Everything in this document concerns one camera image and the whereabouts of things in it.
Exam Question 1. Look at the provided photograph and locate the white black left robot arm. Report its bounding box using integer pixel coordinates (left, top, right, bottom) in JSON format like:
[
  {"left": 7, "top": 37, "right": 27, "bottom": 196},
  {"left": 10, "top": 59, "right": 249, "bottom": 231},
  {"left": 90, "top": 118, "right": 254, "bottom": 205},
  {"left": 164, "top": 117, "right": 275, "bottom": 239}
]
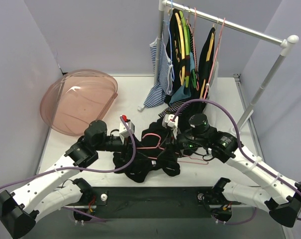
[{"left": 0, "top": 116, "right": 136, "bottom": 239}]

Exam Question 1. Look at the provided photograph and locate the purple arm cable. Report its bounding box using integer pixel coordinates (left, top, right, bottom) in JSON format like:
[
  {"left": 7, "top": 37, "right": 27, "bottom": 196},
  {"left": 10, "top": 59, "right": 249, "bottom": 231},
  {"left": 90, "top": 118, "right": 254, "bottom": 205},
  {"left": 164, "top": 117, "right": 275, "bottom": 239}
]
[
  {"left": 0, "top": 119, "right": 136, "bottom": 222},
  {"left": 174, "top": 99, "right": 301, "bottom": 226}
]

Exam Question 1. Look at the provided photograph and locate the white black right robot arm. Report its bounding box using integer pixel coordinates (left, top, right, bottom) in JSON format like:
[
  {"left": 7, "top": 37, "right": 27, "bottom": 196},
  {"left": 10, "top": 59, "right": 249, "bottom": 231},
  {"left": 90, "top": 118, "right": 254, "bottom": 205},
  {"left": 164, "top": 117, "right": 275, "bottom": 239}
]
[{"left": 162, "top": 114, "right": 301, "bottom": 228}]

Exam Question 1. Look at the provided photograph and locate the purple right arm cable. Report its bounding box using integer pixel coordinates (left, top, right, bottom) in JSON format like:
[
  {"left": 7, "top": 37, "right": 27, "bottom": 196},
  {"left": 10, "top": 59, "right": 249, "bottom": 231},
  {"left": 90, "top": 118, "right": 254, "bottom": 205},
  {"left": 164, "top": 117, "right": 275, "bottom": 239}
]
[{"left": 174, "top": 99, "right": 301, "bottom": 226}]

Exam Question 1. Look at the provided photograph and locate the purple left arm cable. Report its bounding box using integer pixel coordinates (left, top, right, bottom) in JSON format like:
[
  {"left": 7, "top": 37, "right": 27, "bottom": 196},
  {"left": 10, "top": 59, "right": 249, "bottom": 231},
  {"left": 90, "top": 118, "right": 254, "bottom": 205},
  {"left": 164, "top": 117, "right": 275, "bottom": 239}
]
[{"left": 0, "top": 119, "right": 136, "bottom": 222}]

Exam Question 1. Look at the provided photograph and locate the black hanging garment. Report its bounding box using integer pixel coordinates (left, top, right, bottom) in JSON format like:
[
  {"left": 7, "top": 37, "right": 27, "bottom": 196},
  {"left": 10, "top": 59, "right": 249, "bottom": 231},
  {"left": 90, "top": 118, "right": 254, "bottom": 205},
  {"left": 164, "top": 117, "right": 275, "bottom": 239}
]
[{"left": 141, "top": 9, "right": 215, "bottom": 155}]

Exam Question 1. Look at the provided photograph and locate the black multicolour striped garment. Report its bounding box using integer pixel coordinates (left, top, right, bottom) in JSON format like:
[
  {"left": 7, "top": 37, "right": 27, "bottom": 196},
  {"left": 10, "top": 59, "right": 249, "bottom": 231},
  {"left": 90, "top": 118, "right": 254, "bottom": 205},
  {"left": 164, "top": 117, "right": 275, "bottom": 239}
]
[{"left": 158, "top": 99, "right": 193, "bottom": 119}]

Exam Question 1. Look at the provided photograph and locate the green hanger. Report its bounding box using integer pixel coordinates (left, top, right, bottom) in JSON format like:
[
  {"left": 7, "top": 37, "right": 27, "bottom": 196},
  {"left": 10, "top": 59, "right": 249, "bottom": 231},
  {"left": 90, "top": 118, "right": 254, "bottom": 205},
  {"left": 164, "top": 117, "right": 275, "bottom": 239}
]
[{"left": 179, "top": 11, "right": 197, "bottom": 90}]

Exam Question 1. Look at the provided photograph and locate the pink wire hanger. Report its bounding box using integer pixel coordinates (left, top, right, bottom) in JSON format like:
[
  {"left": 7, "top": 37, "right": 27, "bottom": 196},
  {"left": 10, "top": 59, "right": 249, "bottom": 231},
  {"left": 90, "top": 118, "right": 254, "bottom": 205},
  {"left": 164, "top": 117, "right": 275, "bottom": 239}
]
[{"left": 136, "top": 133, "right": 209, "bottom": 165}]

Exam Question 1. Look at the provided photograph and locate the yellow hanger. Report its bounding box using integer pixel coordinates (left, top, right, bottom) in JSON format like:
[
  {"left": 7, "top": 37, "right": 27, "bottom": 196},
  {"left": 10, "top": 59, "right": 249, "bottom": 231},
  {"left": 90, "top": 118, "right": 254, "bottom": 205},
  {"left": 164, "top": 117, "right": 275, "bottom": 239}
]
[
  {"left": 174, "top": 11, "right": 186, "bottom": 86},
  {"left": 199, "top": 27, "right": 215, "bottom": 98}
]

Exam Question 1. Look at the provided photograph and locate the white clothes rack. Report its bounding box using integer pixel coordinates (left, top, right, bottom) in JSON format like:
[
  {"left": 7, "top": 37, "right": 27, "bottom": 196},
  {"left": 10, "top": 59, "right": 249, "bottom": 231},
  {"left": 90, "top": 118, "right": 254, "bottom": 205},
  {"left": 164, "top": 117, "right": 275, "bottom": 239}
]
[{"left": 137, "top": 0, "right": 300, "bottom": 132}]

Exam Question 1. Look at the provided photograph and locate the pink hanger with garment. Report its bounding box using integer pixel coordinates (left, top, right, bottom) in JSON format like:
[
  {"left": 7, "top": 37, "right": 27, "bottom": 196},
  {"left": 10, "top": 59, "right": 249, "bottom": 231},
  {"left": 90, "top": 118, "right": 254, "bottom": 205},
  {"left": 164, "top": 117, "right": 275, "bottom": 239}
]
[{"left": 200, "top": 18, "right": 225, "bottom": 99}]

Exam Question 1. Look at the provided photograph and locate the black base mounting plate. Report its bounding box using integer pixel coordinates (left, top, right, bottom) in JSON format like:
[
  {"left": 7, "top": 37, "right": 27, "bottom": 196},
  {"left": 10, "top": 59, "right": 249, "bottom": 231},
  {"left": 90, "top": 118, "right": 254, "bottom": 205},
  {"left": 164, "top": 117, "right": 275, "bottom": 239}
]
[{"left": 74, "top": 186, "right": 242, "bottom": 220}]

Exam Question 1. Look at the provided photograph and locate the black tank top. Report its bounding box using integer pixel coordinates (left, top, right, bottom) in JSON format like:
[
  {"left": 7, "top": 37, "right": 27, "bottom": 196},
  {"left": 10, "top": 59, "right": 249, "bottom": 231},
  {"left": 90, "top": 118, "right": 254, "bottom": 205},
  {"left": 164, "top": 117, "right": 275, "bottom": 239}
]
[{"left": 117, "top": 136, "right": 181, "bottom": 183}]

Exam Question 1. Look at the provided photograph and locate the aluminium frame rail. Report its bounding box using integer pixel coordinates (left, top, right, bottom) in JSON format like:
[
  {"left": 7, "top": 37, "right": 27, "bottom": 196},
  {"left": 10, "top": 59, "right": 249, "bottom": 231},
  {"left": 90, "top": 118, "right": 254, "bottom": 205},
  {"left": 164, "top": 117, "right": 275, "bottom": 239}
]
[{"left": 40, "top": 186, "right": 278, "bottom": 209}]

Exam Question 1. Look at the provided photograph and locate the blue white striped top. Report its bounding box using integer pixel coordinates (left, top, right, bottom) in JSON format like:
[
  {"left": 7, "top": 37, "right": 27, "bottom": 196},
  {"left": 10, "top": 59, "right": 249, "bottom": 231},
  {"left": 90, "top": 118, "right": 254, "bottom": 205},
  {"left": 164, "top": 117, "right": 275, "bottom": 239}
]
[{"left": 143, "top": 21, "right": 175, "bottom": 108}]

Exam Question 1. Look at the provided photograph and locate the teal garment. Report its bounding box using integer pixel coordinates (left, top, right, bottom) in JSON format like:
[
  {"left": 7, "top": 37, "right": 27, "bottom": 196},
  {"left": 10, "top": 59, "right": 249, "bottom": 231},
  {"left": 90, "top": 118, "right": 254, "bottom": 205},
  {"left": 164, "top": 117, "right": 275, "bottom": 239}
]
[{"left": 169, "top": 85, "right": 191, "bottom": 105}]

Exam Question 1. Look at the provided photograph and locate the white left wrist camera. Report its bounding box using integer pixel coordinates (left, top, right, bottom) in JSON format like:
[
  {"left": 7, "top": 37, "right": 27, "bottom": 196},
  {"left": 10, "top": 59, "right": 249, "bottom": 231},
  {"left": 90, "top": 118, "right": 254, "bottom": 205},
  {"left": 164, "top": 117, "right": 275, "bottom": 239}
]
[{"left": 119, "top": 115, "right": 135, "bottom": 142}]

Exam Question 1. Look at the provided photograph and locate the pink translucent plastic basin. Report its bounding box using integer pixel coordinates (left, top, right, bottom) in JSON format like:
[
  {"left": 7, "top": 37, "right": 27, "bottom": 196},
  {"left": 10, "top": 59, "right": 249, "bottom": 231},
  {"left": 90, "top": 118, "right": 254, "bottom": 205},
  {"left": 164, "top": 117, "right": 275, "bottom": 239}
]
[{"left": 40, "top": 69, "right": 118, "bottom": 136}]

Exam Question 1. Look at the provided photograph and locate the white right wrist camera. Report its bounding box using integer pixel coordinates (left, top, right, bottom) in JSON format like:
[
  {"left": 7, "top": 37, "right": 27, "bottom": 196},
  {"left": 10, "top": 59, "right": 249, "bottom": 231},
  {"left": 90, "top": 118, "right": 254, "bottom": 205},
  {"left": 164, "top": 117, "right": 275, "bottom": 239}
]
[{"left": 162, "top": 114, "right": 179, "bottom": 139}]

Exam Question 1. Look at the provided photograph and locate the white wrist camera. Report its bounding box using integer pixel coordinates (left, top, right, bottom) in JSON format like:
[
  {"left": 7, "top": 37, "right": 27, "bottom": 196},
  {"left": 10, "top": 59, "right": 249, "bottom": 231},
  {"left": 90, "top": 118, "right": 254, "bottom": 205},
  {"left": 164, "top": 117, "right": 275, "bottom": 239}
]
[
  {"left": 119, "top": 115, "right": 135, "bottom": 142},
  {"left": 162, "top": 114, "right": 179, "bottom": 139}
]

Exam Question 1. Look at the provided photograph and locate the light blue hanger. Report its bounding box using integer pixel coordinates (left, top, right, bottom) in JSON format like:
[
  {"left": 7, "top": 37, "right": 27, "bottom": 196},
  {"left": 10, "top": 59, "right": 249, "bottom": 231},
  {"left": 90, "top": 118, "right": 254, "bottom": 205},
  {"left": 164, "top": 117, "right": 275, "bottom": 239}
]
[{"left": 167, "top": 6, "right": 175, "bottom": 81}]

